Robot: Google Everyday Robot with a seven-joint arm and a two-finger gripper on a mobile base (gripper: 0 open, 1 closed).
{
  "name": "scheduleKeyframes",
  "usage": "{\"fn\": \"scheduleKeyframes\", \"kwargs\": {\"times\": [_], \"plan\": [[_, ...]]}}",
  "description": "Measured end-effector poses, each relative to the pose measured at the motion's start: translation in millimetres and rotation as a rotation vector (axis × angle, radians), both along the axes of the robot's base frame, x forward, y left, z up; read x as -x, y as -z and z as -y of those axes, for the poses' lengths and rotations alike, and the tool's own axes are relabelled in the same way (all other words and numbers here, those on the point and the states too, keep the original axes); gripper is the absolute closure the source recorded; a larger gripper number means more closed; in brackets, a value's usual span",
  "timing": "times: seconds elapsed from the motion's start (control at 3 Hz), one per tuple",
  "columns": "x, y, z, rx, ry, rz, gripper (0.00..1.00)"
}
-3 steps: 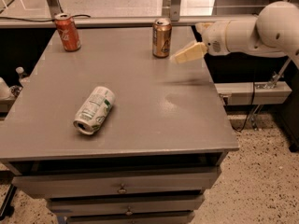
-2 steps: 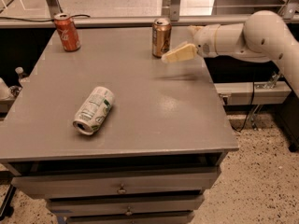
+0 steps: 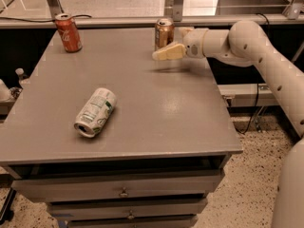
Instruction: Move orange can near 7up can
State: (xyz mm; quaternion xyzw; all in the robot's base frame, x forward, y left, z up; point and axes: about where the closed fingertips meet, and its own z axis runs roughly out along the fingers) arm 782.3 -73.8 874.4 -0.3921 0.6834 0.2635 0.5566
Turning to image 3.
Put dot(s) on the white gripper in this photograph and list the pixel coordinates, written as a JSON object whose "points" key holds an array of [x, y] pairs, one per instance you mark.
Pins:
{"points": [[194, 43]]}

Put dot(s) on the orange-gold soda can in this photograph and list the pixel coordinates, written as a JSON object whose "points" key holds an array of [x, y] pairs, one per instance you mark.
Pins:
{"points": [[164, 32]]}

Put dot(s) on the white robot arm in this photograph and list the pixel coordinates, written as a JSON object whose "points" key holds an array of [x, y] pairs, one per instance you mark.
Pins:
{"points": [[246, 44]]}

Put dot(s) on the white green 7up can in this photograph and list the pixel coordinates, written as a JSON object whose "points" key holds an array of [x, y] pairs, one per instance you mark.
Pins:
{"points": [[96, 111]]}

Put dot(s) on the red Coca-Cola can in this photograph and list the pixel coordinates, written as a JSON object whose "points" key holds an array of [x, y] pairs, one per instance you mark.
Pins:
{"points": [[68, 32]]}

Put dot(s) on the grey drawer cabinet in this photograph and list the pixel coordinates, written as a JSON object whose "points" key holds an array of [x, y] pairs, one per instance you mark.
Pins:
{"points": [[169, 116]]}

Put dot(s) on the clear plastic bottle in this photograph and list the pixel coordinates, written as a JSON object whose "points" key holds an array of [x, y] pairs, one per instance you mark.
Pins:
{"points": [[23, 78]]}

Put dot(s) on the middle grey drawer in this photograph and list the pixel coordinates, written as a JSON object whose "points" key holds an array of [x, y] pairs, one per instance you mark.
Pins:
{"points": [[129, 209]]}

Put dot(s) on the grey drawer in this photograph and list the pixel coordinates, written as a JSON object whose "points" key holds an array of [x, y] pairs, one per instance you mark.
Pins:
{"points": [[119, 186], [129, 209], [156, 222]]}

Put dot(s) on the top grey drawer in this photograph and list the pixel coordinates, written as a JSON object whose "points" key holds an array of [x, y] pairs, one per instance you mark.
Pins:
{"points": [[119, 186]]}

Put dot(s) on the bottom grey drawer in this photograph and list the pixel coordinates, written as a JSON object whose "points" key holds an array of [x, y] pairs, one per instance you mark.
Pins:
{"points": [[156, 222]]}

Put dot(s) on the metal rail frame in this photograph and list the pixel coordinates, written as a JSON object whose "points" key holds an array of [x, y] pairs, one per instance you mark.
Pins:
{"points": [[119, 13]]}

